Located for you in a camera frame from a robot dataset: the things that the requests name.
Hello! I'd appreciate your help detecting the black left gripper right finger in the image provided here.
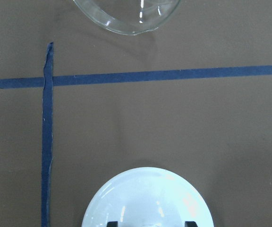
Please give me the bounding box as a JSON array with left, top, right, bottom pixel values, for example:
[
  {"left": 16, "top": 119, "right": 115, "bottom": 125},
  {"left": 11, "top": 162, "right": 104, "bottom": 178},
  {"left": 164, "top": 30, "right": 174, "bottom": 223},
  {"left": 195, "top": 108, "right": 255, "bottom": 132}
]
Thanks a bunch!
[{"left": 185, "top": 221, "right": 197, "bottom": 227}]

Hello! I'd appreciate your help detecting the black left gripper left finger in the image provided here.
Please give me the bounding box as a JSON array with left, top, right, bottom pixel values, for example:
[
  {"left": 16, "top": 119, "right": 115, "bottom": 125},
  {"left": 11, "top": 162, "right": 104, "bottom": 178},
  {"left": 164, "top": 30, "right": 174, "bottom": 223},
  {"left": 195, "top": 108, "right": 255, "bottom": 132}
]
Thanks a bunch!
[{"left": 107, "top": 221, "right": 118, "bottom": 227}]

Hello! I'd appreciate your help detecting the clear glass funnel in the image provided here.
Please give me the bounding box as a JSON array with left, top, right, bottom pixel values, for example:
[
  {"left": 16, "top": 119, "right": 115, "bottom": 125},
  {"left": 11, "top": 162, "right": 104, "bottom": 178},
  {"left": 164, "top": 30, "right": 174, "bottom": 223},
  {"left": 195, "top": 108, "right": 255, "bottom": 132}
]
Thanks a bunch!
[{"left": 74, "top": 0, "right": 181, "bottom": 36}]

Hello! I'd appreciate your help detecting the brown paper table cover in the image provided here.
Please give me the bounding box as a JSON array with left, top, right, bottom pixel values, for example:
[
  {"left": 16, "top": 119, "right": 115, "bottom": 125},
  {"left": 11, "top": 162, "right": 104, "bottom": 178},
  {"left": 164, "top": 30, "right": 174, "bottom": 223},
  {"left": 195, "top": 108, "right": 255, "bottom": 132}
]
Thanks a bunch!
[{"left": 0, "top": 0, "right": 272, "bottom": 227}]

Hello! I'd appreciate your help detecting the white ceramic lid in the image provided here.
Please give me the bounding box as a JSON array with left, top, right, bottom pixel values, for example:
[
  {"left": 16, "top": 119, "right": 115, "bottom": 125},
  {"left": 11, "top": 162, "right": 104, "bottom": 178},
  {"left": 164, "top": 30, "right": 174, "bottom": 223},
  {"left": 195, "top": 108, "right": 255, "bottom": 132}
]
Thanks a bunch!
[{"left": 82, "top": 167, "right": 214, "bottom": 227}]

